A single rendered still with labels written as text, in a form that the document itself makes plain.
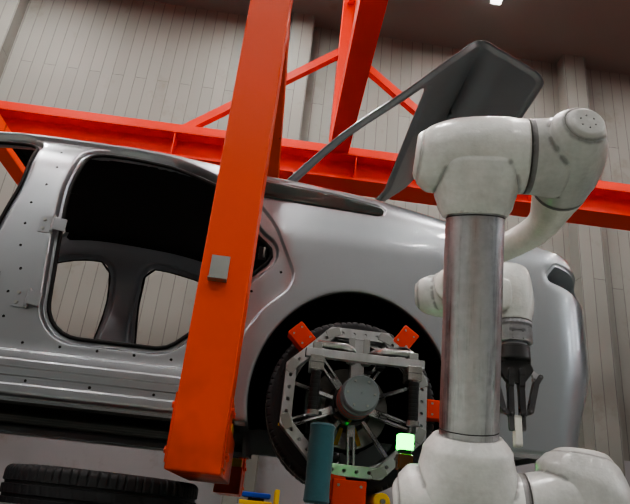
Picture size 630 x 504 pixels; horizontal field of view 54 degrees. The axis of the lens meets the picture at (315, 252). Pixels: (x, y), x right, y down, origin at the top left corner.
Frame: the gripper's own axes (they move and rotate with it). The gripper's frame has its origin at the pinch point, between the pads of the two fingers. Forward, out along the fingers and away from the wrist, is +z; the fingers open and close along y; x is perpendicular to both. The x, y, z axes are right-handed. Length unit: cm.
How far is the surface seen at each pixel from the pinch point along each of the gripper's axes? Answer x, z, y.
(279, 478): 490, -10, -105
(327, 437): 69, -3, -46
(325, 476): 69, 9, -46
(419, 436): 86, -8, -13
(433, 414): 86, -17, -8
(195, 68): 467, -488, -263
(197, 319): 33, -31, -88
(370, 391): 69, -20, -32
